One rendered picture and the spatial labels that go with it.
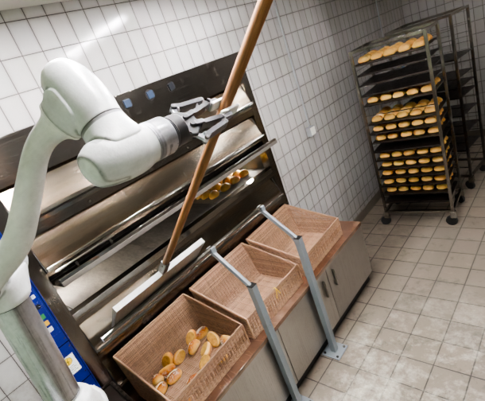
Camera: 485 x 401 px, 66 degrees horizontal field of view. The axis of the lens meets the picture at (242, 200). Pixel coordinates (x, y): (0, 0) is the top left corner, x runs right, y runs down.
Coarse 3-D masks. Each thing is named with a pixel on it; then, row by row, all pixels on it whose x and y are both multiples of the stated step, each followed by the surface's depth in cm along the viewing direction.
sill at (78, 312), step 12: (252, 180) 291; (240, 192) 278; (216, 204) 267; (228, 204) 269; (204, 216) 254; (192, 228) 246; (168, 240) 237; (180, 240) 239; (156, 252) 226; (144, 264) 220; (120, 276) 213; (132, 276) 214; (108, 288) 204; (96, 300) 199; (72, 312) 193; (84, 312) 195
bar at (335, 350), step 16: (256, 208) 237; (240, 224) 225; (224, 240) 215; (304, 256) 234; (160, 288) 186; (256, 288) 201; (144, 304) 178; (256, 304) 204; (320, 304) 247; (128, 320) 172; (320, 320) 254; (272, 336) 211; (336, 352) 261; (288, 368) 222; (288, 384) 226; (304, 400) 236
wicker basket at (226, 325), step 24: (168, 312) 228; (192, 312) 238; (216, 312) 220; (144, 336) 216; (168, 336) 224; (240, 336) 208; (120, 360) 200; (144, 360) 212; (192, 360) 217; (216, 360) 196; (144, 384) 189; (168, 384) 207; (192, 384) 184; (216, 384) 195
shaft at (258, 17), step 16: (272, 0) 77; (256, 16) 79; (256, 32) 81; (240, 48) 86; (240, 64) 88; (240, 80) 92; (224, 96) 95; (208, 144) 108; (208, 160) 114; (192, 192) 125; (176, 224) 143; (176, 240) 150
